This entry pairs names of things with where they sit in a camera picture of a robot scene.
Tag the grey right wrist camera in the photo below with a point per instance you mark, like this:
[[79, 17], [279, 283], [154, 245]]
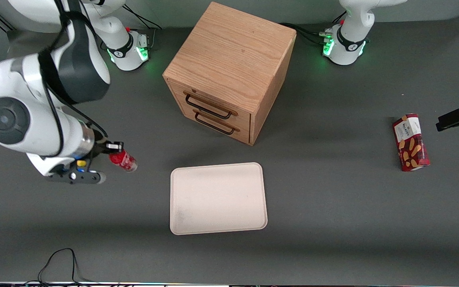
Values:
[[78, 177]]

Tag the wooden drawer front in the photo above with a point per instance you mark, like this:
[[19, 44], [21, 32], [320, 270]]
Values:
[[181, 109], [217, 104]]

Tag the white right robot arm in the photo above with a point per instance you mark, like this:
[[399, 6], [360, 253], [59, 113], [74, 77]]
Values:
[[70, 135]]

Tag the small red coke bottle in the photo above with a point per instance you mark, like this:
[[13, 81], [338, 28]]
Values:
[[124, 160]]

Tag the wooden two-drawer cabinet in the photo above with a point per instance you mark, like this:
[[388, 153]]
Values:
[[233, 59]]

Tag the cream rectangular plastic tray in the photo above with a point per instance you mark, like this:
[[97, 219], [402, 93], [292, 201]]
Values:
[[218, 198]]

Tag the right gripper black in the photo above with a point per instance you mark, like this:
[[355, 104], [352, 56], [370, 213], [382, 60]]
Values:
[[100, 148]]

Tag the red tartan shortbread box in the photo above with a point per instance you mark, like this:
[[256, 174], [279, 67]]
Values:
[[411, 143]]

